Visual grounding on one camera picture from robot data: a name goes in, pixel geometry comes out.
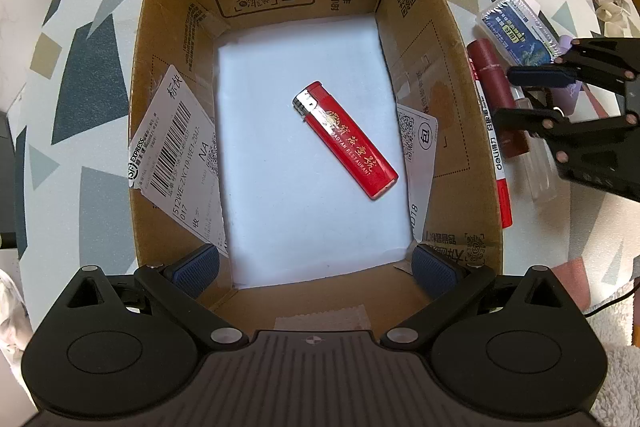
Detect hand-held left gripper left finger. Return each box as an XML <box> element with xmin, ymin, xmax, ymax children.
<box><xmin>56</xmin><ymin>243</ymin><xmax>249</xmax><ymax>351</ymax></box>

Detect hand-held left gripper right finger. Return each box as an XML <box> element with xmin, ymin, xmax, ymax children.
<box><xmin>380</xmin><ymin>243</ymin><xmax>581</xmax><ymax>351</ymax></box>

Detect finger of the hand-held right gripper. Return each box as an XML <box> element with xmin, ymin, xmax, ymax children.
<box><xmin>492</xmin><ymin>104</ymin><xmax>640</xmax><ymax>142</ymax></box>
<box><xmin>506</xmin><ymin>37</ymin><xmax>640</xmax><ymax>88</ymax></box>

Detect dark red lipstick tube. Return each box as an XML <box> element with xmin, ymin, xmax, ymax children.
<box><xmin>467</xmin><ymin>38</ymin><xmax>531</xmax><ymax>158</ymax></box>

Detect clear plastic tube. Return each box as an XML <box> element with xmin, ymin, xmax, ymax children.
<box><xmin>515</xmin><ymin>96</ymin><xmax>557</xmax><ymax>202</ymax></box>

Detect brown cardboard box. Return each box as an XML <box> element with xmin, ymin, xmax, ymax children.
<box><xmin>124</xmin><ymin>0</ymin><xmax>505</xmax><ymax>324</ymax></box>

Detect light purple tube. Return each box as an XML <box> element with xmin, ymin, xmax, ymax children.
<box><xmin>554</xmin><ymin>34</ymin><xmax>582</xmax><ymax>106</ymax></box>

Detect blue white tissue pack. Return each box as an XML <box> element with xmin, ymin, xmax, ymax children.
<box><xmin>480</xmin><ymin>0</ymin><xmax>560</xmax><ymax>66</ymax></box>

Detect white marker pen red cap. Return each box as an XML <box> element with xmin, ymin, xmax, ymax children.
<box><xmin>472</xmin><ymin>77</ymin><xmax>515</xmax><ymax>229</ymax></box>

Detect white paper liner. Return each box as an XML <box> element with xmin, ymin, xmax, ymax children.
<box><xmin>216</xmin><ymin>14</ymin><xmax>419</xmax><ymax>291</ymax></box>

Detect small white shipping label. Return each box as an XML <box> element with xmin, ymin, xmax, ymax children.
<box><xmin>396</xmin><ymin>103</ymin><xmax>440</xmax><ymax>244</ymax></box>

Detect clear packets inside box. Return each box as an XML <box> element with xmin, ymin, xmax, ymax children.
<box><xmin>125</xmin><ymin>64</ymin><xmax>229</xmax><ymax>258</ymax></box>

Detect red lighter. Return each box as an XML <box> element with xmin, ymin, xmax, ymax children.
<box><xmin>292</xmin><ymin>81</ymin><xmax>400</xmax><ymax>200</ymax></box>

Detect white fluffy blanket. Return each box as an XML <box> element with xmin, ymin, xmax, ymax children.
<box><xmin>585</xmin><ymin>289</ymin><xmax>640</xmax><ymax>427</ymax></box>

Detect grey crumpled cloth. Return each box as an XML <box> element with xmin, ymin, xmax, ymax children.
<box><xmin>0</xmin><ymin>268</ymin><xmax>37</xmax><ymax>414</ymax></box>

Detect geometric patterned tablecloth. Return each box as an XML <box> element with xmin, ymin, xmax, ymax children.
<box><xmin>12</xmin><ymin>0</ymin><xmax>640</xmax><ymax>358</ymax></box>

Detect black cable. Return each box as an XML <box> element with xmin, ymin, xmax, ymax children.
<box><xmin>585</xmin><ymin>277</ymin><xmax>640</xmax><ymax>321</ymax></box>

